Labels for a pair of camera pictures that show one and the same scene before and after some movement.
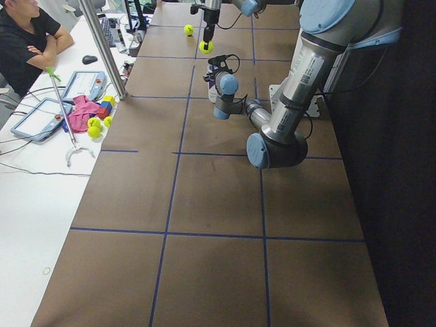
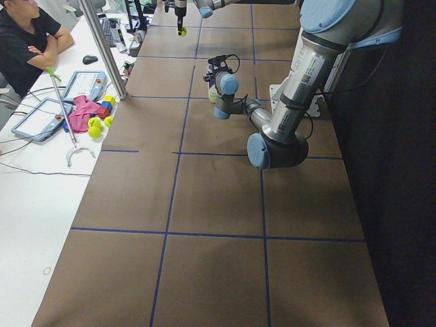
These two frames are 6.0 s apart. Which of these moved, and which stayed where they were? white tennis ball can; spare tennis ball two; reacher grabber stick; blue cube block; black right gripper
Moved: black right gripper
Stayed: reacher grabber stick; blue cube block; white tennis ball can; spare tennis ball two
